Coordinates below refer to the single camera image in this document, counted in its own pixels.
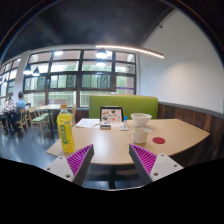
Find white bowl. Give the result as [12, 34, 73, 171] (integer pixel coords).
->
[130, 112, 153, 128]

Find white mug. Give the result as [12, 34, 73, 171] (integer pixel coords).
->
[129, 127, 149, 145]

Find flat round red coaster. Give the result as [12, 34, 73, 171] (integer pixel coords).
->
[152, 136, 166, 145]

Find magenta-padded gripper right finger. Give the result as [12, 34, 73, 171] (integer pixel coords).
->
[128, 143, 184, 186]

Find group of pendant lamps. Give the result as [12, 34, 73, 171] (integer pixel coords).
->
[22, 48, 108, 77]

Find white paper sheet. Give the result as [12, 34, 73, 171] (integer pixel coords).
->
[75, 118, 101, 129]

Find wooden dining table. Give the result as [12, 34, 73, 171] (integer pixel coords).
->
[36, 103, 63, 138]

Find long linear ceiling light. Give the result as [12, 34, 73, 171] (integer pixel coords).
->
[95, 44, 165, 60]

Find yellow drink bottle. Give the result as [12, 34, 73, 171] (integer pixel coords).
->
[56, 104, 76, 154]

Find person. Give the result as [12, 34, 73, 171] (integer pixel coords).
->
[0, 96, 14, 126]
[13, 91, 28, 129]

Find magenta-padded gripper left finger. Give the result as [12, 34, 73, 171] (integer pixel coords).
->
[44, 143, 95, 187]

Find group of wooden chairs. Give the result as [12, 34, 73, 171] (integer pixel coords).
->
[14, 104, 77, 138]

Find green upholstered bench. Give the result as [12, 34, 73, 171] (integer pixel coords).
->
[88, 94, 160, 120]

